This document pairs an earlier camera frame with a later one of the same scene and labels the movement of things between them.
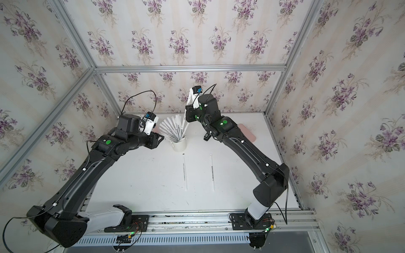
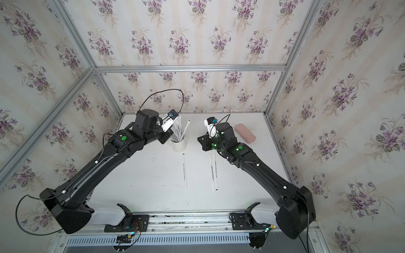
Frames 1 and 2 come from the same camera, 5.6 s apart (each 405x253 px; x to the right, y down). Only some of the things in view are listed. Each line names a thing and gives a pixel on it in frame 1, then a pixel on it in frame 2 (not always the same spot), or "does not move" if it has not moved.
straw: [184, 172] does not move
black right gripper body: [193, 115] → [211, 144]
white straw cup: [181, 146] does not move
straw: [212, 174] does not move
